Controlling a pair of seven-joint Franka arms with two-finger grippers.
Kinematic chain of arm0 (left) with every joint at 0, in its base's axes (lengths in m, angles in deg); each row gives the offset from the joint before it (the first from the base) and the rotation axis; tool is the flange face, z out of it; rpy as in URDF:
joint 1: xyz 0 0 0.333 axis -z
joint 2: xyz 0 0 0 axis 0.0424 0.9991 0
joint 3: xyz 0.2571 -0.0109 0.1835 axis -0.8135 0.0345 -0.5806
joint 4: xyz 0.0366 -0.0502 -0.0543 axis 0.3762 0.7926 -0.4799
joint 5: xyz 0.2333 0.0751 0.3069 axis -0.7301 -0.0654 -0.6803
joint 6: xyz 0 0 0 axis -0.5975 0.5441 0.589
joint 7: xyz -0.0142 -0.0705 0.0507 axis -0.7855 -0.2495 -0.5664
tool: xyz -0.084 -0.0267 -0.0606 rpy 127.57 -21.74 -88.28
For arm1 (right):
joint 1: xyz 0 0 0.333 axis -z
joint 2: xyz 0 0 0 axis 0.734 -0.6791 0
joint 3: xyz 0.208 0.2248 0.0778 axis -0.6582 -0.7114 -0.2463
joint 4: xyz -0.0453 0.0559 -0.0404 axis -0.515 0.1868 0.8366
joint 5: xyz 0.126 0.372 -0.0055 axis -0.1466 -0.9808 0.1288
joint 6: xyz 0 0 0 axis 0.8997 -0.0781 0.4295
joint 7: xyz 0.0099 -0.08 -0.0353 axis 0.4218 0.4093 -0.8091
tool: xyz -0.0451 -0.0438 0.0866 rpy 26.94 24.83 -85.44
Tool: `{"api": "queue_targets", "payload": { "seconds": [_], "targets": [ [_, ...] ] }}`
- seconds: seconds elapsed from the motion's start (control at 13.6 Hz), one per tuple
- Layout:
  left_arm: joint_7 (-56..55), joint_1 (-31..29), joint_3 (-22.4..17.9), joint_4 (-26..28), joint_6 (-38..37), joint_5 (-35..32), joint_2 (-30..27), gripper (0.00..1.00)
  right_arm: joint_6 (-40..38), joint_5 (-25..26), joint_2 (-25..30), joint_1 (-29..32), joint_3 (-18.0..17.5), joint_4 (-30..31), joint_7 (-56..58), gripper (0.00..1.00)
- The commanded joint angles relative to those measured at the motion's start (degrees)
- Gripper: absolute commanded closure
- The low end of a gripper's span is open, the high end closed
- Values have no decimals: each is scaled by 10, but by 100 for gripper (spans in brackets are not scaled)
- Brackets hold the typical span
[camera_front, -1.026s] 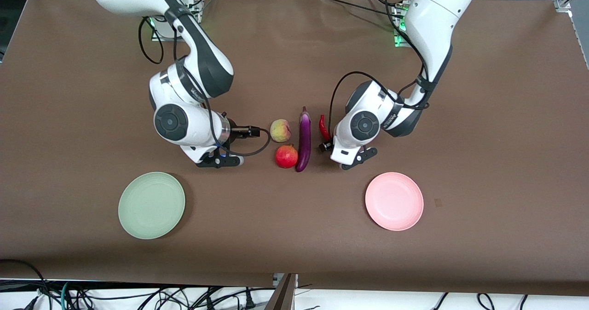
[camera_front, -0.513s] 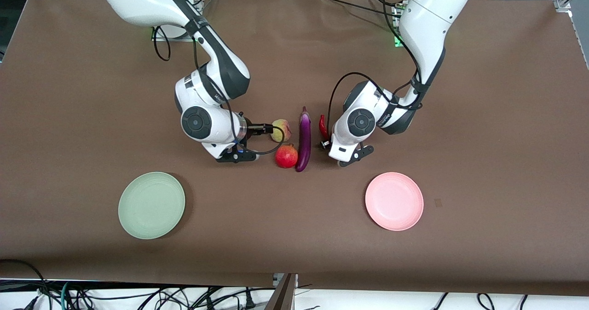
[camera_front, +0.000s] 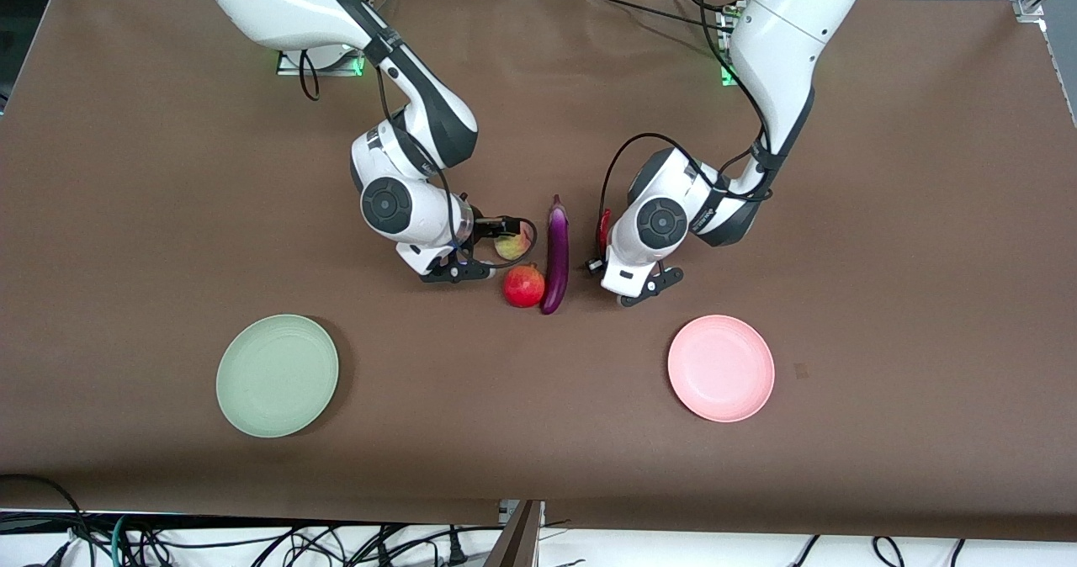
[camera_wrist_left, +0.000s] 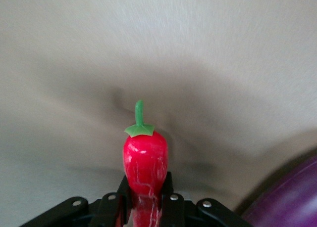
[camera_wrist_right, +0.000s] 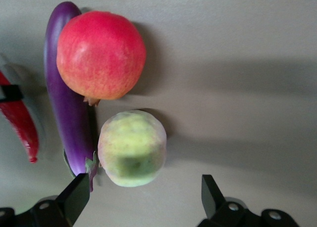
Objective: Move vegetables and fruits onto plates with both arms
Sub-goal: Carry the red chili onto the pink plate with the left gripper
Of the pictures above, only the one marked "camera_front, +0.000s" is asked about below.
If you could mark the pink round plate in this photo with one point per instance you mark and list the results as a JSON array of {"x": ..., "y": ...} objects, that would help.
[{"x": 721, "y": 369}]

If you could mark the brown support beam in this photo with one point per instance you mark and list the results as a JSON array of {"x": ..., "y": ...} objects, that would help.
[{"x": 517, "y": 542}]

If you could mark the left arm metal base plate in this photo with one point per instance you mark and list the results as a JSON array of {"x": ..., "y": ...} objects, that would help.
[{"x": 728, "y": 20}]

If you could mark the red pomegranate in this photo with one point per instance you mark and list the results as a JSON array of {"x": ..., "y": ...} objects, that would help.
[{"x": 523, "y": 288}]

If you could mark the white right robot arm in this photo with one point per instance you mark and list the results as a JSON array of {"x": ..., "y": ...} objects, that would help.
[{"x": 278, "y": 3}]

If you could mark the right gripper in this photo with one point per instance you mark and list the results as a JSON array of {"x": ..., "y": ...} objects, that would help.
[{"x": 485, "y": 227}]

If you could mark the light green round plate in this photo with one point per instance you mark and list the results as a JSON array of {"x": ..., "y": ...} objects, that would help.
[{"x": 278, "y": 378}]

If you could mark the brown table cloth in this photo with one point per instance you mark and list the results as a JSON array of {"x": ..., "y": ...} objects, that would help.
[{"x": 538, "y": 432}]

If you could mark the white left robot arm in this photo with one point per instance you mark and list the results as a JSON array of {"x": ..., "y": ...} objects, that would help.
[{"x": 782, "y": 45}]

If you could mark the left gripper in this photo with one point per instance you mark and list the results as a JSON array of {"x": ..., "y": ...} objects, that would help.
[{"x": 601, "y": 232}]

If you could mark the purple eggplant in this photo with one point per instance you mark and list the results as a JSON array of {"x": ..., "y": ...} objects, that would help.
[{"x": 556, "y": 256}]

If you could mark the yellow-pink peach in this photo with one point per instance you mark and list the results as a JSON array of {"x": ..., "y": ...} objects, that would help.
[{"x": 513, "y": 249}]

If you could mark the red chili pepper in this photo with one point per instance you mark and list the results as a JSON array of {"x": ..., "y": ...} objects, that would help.
[{"x": 604, "y": 230}]

